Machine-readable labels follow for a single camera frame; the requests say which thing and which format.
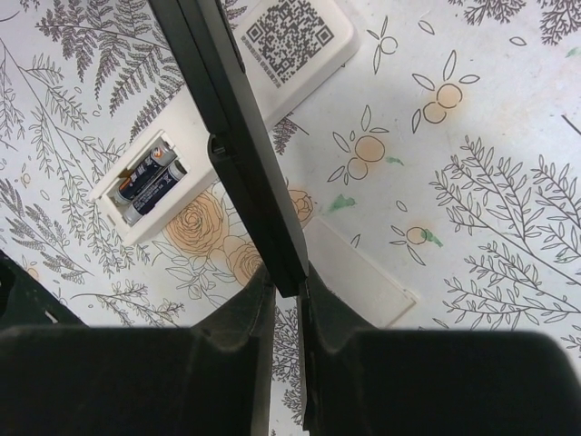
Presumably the black remote control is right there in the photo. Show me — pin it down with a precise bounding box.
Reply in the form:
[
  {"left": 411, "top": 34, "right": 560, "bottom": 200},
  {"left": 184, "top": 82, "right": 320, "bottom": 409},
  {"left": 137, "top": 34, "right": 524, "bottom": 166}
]
[{"left": 151, "top": 0, "right": 310, "bottom": 298}]

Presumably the floral table mat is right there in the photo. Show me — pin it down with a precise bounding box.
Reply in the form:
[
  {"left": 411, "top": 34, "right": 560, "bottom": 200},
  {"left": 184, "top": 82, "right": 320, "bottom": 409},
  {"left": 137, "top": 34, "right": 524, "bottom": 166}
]
[{"left": 1, "top": 1, "right": 580, "bottom": 435}]

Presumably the white remote control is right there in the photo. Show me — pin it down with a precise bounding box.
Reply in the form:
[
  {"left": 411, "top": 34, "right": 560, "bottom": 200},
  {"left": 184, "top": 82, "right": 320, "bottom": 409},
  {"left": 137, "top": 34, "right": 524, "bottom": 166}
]
[{"left": 90, "top": 1, "right": 358, "bottom": 246}]

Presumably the upper dark AAA battery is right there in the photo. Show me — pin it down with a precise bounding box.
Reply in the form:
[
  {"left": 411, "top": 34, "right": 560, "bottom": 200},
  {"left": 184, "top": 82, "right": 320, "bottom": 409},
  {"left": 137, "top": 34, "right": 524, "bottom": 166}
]
[{"left": 113, "top": 138, "right": 176, "bottom": 205}]

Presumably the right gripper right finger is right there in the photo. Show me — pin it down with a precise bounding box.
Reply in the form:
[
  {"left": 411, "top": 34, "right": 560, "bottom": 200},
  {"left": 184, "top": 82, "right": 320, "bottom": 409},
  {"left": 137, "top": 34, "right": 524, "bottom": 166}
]
[{"left": 298, "top": 272, "right": 580, "bottom": 435}]

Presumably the dark aaa battery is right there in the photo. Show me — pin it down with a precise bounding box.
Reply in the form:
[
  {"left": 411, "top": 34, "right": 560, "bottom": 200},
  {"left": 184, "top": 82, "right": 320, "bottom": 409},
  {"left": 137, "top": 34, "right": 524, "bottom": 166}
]
[
  {"left": 113, "top": 138, "right": 176, "bottom": 205},
  {"left": 123, "top": 160, "right": 187, "bottom": 226}
]

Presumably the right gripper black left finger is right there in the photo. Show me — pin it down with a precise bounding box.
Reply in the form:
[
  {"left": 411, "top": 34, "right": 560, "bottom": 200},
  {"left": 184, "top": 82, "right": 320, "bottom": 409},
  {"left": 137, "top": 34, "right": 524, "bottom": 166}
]
[{"left": 1, "top": 263, "right": 275, "bottom": 435}]

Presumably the lower dark AAA battery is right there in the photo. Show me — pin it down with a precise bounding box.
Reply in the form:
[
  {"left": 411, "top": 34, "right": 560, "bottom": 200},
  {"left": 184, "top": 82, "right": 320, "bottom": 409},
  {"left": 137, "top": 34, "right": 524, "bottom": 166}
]
[{"left": 123, "top": 160, "right": 187, "bottom": 226}]

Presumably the white battery cover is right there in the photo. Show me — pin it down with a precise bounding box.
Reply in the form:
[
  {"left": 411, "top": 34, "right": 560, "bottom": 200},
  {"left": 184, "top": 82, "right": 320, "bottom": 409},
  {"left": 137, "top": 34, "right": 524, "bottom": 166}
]
[{"left": 304, "top": 218, "right": 417, "bottom": 328}]

